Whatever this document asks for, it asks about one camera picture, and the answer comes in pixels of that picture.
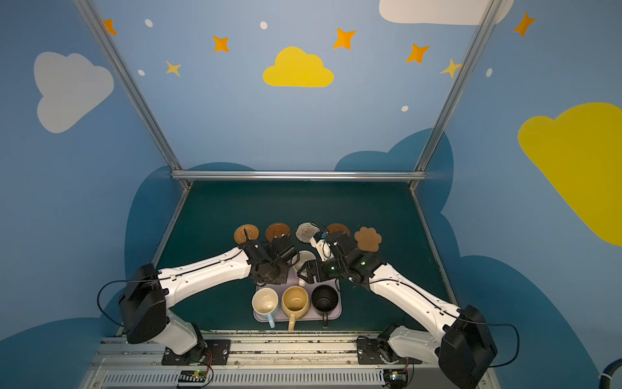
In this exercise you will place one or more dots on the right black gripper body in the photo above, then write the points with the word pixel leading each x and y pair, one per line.
pixel 338 245

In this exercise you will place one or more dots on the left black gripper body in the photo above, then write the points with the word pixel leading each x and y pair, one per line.
pixel 281 250

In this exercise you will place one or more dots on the cork paw shaped coaster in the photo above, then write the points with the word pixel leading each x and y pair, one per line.
pixel 368 239

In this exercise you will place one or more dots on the brown wooden round coaster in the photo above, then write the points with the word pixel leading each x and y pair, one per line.
pixel 277 230
pixel 338 227

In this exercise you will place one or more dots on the woven rattan round coaster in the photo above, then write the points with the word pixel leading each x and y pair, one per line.
pixel 246 233

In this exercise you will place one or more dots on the white multicolour woven coaster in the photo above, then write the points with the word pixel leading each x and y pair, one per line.
pixel 305 232

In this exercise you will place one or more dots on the cream mug lilac handle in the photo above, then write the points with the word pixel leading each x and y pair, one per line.
pixel 293 278

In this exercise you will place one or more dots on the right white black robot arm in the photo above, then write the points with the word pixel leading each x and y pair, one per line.
pixel 457 340

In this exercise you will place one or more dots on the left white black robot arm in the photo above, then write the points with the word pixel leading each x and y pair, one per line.
pixel 146 302

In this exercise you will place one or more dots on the black mug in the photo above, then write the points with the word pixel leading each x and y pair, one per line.
pixel 324 299

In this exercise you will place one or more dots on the yellow mug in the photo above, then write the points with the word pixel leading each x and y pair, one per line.
pixel 295 305

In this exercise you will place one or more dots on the right small circuit board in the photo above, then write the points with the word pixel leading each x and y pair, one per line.
pixel 395 379

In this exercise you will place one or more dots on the small circuit board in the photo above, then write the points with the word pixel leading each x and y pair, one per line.
pixel 192 379
pixel 395 379

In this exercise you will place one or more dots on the left small circuit board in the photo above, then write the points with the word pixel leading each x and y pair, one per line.
pixel 192 379

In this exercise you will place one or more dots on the cream mug white handle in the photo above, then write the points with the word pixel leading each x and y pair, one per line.
pixel 304 256

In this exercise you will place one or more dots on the cream mug blue handle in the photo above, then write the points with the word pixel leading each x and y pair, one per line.
pixel 265 304

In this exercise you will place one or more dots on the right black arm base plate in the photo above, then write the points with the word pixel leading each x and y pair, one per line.
pixel 377 351

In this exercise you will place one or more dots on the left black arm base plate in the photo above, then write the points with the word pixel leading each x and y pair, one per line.
pixel 205 353

